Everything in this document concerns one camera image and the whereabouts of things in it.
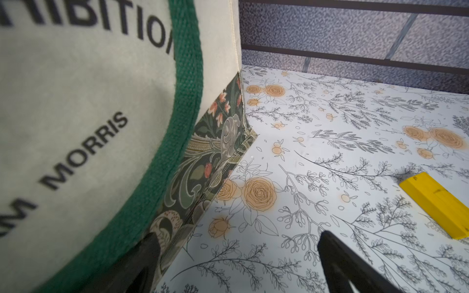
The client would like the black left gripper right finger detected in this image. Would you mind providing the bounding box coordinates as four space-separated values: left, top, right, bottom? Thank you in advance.
318 231 400 293

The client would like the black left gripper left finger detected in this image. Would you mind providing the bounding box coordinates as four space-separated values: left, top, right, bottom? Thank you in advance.
82 233 161 293

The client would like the yellow wooden block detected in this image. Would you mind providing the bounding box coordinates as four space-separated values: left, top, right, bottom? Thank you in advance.
399 172 469 240

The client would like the cream green tote bag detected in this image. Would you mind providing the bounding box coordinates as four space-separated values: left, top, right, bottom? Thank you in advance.
1 1 241 293

